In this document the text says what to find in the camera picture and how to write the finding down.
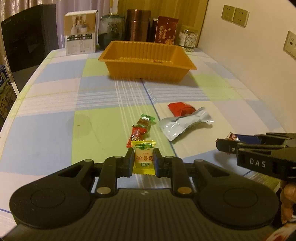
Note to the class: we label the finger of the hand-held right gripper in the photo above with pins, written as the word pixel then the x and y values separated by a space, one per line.
pixel 272 138
pixel 229 146

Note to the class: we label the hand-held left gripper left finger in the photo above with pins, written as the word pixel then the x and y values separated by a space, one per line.
pixel 129 162

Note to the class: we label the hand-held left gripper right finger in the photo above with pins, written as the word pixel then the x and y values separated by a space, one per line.
pixel 158 163

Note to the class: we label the small red candy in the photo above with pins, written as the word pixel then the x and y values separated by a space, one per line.
pixel 232 137

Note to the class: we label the yellow candy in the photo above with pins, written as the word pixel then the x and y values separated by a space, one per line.
pixel 143 160

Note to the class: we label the long red candy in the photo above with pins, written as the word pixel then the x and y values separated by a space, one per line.
pixel 136 134

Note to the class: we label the silver foil pouch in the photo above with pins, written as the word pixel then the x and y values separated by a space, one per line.
pixel 180 126

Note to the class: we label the green and red candy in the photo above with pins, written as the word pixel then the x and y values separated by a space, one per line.
pixel 144 121

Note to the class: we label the red snack packet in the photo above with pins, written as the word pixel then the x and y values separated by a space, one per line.
pixel 179 107

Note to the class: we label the orange plastic tray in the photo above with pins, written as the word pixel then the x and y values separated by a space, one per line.
pixel 143 69

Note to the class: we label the person's right hand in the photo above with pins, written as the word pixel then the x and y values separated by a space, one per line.
pixel 286 201

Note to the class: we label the checked tablecloth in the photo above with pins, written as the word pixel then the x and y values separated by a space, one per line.
pixel 69 97

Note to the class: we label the clear jar of nuts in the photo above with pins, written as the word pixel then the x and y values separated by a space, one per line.
pixel 188 40

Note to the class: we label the red gift box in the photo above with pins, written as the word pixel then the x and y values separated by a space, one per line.
pixel 166 30

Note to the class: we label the dark glass jar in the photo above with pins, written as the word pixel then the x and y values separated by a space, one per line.
pixel 111 30

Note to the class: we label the white cardboard box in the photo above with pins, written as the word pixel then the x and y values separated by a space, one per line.
pixel 79 34

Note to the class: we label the brown metal canister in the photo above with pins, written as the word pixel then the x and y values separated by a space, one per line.
pixel 138 25

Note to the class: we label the wooden board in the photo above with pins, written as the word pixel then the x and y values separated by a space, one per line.
pixel 173 9

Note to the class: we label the black monitor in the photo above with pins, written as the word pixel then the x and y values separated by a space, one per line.
pixel 27 37

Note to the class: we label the pale patterned curtain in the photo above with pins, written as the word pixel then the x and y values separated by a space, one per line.
pixel 69 5

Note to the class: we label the large wall socket plate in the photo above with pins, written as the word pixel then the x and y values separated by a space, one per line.
pixel 291 44

